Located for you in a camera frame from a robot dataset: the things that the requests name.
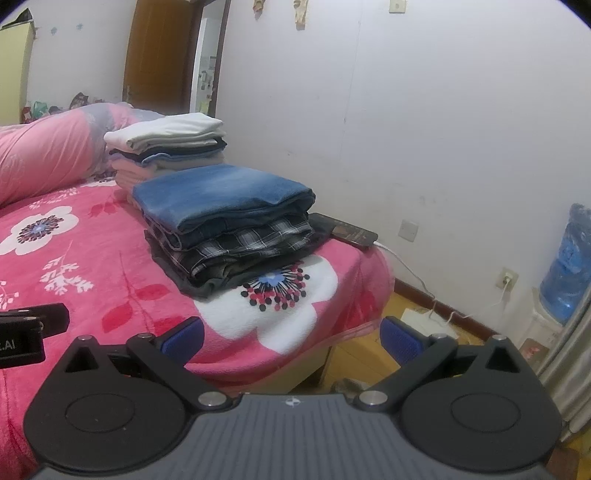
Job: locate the pink and grey quilt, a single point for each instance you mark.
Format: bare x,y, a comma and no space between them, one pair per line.
46,152

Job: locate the brown wooden door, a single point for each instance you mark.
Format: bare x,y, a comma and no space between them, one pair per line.
157,50

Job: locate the cluttered small items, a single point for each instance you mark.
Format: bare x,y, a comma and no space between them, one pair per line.
78,100

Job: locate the blue fleece-lined jeans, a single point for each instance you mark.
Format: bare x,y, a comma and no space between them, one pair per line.
217,194

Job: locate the wall socket with plug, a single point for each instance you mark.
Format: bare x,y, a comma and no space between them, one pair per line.
507,278

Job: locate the grey curtain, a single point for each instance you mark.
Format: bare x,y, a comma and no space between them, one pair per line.
572,369

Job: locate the stack of folded clothes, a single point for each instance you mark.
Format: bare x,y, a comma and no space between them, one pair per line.
161,134

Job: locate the pale yellow wardrobe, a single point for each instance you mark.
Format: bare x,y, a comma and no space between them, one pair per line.
14,74

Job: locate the folded dark grey garment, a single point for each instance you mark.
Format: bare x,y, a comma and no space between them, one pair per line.
184,281

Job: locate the long wooden wall hook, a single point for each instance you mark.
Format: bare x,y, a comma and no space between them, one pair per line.
300,14

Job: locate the empty white wall socket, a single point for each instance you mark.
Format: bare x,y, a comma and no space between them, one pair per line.
408,230

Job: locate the pink floral bed sheet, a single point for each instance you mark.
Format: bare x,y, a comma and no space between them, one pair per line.
92,258

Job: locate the grey slipper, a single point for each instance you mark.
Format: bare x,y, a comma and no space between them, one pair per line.
348,385

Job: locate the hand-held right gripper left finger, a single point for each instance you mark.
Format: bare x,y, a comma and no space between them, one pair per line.
184,339

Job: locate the blue water bottle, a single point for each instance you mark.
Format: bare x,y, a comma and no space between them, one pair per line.
570,263

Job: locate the white power strip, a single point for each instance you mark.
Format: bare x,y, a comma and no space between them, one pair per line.
422,323

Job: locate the folded plaid garment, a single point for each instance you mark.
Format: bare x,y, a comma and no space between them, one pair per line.
240,242

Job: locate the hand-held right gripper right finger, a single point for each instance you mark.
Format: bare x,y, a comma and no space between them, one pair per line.
401,339

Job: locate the black phone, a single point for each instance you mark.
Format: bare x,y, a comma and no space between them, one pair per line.
346,230

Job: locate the white wall switch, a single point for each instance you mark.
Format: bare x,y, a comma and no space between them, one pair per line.
397,5

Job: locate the small wooden wall hook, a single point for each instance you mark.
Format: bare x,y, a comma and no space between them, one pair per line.
259,5

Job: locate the white water dispenser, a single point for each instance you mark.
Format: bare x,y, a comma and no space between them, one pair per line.
540,327

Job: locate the green bag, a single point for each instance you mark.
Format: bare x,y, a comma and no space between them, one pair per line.
39,110

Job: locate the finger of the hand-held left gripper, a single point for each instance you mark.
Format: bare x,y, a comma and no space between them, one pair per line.
55,318

